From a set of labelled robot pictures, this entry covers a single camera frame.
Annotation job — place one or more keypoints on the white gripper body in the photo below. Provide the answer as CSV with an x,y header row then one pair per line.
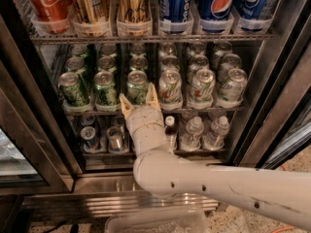
x,y
143,117

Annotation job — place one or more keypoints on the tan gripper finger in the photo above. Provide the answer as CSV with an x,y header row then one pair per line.
x,y
151,97
126,107

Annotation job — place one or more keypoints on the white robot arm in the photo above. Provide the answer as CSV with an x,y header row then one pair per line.
x,y
284,196

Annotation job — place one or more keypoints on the silver can bottom back right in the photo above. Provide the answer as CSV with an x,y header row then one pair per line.
x,y
118,121

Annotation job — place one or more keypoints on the silver can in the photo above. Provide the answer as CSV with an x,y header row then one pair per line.
x,y
88,120
118,121
115,138
90,138

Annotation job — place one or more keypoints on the white diet can front left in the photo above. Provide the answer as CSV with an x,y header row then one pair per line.
x,y
169,87

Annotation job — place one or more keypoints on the white diet can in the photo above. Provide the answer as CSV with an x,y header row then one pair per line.
x,y
233,85
202,86
169,87

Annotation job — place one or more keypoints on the silver can bottom front right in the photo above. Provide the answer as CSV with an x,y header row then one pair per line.
x,y
115,138

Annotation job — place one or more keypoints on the white can second row left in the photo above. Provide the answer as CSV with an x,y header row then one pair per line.
x,y
169,62

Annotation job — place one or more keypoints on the white can second row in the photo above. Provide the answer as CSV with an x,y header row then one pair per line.
x,y
228,62
169,62
196,63

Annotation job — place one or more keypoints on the silver can bottom back left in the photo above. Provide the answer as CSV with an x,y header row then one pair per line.
x,y
88,120

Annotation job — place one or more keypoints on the green can second row middle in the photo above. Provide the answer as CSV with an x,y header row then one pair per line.
x,y
107,63

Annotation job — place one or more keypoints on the silver can bottom front left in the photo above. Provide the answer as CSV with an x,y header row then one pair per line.
x,y
90,138

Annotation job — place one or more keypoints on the white diet can front middle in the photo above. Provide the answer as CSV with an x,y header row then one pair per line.
x,y
202,86

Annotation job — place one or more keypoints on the white can back left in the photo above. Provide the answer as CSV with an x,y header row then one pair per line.
x,y
167,49

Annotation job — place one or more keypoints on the white can second row middle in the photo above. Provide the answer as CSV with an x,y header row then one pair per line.
x,y
196,63

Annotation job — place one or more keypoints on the green can second row left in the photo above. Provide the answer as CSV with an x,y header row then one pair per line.
x,y
78,65

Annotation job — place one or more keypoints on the white can back middle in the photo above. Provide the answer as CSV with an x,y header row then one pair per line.
x,y
195,49

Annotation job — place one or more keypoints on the white diet can front right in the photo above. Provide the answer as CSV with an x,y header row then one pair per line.
x,y
233,85

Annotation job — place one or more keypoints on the stainless steel fridge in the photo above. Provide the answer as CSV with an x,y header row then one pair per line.
x,y
73,184

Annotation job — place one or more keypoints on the white can second row right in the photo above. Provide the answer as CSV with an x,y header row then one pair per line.
x,y
228,62

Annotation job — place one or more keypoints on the white can back right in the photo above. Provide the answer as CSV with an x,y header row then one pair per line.
x,y
217,52

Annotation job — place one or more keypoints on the gold can right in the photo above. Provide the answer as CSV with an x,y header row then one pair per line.
x,y
133,16

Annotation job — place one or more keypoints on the gold can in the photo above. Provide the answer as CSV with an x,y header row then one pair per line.
x,y
133,16
91,19

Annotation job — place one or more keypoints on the blue Pepsi can left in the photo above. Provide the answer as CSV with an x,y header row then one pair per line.
x,y
173,15

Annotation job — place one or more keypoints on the gold can left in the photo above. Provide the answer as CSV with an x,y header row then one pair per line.
x,y
91,19

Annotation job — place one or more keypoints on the blue Pepsi can middle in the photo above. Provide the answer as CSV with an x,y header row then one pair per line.
x,y
214,14

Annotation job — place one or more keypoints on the red Coca-Cola can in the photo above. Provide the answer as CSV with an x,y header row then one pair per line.
x,y
52,15

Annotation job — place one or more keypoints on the open fridge door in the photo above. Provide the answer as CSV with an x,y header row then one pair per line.
x,y
295,88

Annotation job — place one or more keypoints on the brown tea bottle right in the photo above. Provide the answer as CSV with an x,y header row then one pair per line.
x,y
171,131

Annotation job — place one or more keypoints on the clear water bottle left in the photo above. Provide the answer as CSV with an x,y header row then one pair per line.
x,y
190,139

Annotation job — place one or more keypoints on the clear water bottle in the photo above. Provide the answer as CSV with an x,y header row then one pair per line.
x,y
214,139
190,139

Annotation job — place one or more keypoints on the clear water bottle right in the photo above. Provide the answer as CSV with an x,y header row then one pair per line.
x,y
214,139

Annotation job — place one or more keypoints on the clear plastic bin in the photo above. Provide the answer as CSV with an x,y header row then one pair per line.
x,y
182,220

